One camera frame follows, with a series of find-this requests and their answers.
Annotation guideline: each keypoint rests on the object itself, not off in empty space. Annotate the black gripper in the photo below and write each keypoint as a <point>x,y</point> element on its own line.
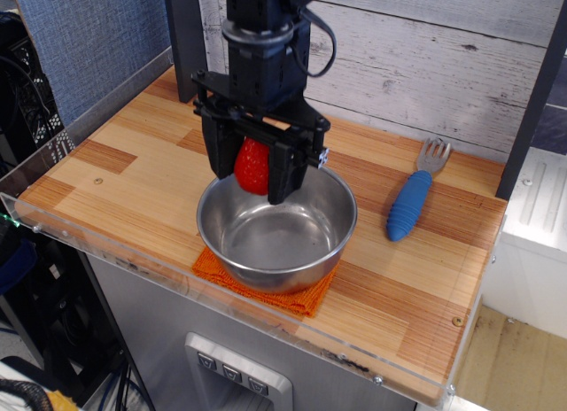
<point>262,97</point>

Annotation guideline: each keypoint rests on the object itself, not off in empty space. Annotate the red toy strawberry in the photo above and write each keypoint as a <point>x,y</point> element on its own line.
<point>251,167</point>

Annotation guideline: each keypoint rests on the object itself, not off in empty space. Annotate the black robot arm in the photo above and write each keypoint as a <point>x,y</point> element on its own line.
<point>267,13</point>

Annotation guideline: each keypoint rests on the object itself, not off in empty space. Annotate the stainless steel pot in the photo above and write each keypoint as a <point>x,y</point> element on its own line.
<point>278,248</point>

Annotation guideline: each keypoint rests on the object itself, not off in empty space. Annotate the orange cloth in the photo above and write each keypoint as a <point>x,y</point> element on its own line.
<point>304,302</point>

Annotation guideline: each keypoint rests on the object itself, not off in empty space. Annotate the grey toy cabinet front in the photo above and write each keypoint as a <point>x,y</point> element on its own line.
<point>154,320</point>

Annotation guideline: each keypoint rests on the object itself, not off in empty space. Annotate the black plastic crate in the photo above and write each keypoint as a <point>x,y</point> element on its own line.
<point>29,115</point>

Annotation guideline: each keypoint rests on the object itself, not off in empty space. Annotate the silver button panel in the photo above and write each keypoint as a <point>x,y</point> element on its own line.
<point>227,380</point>

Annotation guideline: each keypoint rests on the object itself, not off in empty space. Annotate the clear acrylic edge guard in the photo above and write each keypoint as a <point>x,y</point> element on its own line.
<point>395,313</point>

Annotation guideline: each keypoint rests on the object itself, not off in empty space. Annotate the blue handled toy fork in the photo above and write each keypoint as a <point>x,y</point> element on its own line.
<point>408,205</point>

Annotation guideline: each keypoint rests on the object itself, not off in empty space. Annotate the dark grey left post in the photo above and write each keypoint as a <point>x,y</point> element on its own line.
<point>188,44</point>

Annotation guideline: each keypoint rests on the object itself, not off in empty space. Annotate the dark grey post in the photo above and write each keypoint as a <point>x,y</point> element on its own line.
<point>188,44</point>
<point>549,69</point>

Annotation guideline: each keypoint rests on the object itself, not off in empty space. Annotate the dark grey right post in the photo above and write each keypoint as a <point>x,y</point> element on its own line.
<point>549,69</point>

